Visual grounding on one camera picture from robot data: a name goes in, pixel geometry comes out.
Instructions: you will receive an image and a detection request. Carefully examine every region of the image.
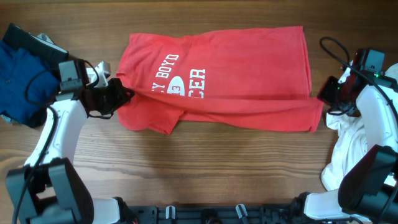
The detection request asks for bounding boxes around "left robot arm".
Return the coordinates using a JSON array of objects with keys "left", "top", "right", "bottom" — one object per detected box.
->
[{"left": 6, "top": 59, "right": 139, "bottom": 223}]

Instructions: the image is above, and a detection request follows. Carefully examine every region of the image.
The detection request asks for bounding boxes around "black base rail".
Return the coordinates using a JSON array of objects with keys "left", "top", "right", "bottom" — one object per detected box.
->
[{"left": 118, "top": 203, "right": 311, "bottom": 224}]

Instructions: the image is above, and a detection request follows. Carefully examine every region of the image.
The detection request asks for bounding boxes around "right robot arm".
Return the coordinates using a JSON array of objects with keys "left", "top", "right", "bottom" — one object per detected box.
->
[{"left": 289, "top": 48, "right": 397, "bottom": 223}]

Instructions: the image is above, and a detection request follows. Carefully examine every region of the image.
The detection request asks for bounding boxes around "blue folded shirt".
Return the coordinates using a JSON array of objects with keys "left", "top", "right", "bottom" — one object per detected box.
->
[{"left": 1, "top": 42, "right": 59, "bottom": 128}]

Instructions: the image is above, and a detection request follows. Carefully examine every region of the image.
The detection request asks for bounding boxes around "black folded garment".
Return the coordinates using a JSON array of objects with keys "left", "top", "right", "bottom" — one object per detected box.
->
[{"left": 2, "top": 22, "right": 88, "bottom": 128}]

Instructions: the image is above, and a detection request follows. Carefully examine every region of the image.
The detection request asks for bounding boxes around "white t-shirt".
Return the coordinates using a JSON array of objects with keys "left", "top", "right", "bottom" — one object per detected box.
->
[{"left": 320, "top": 62, "right": 398, "bottom": 218}]

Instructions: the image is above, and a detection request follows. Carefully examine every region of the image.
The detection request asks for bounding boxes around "red printed t-shirt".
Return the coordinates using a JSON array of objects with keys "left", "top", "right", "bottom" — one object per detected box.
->
[{"left": 116, "top": 26, "right": 323, "bottom": 134}]

